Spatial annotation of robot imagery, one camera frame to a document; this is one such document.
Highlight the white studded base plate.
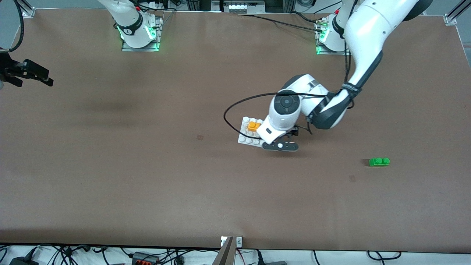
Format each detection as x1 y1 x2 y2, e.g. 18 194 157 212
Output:
237 116 266 148

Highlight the aluminium corner profile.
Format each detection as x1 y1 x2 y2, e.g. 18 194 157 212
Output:
15 0 36 18
445 0 471 25

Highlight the grey power strip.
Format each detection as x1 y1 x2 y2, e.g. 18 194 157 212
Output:
220 0 266 14

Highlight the black box with red connectors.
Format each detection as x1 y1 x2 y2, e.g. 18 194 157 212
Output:
132 251 159 265

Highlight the black power brick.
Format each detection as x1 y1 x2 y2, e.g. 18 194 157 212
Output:
9 256 39 265

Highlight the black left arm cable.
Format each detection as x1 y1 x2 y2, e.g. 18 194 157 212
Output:
223 44 354 142

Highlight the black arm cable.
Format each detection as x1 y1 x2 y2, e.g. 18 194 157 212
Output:
223 44 354 142
0 0 25 53

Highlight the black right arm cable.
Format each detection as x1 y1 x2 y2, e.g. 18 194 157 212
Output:
0 0 25 53

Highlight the black cable on table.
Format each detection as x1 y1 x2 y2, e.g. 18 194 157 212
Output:
235 13 319 32

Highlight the small silver bracket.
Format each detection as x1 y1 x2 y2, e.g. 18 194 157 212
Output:
221 236 243 248

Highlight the grey metal post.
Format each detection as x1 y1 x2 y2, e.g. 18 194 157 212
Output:
212 236 236 265

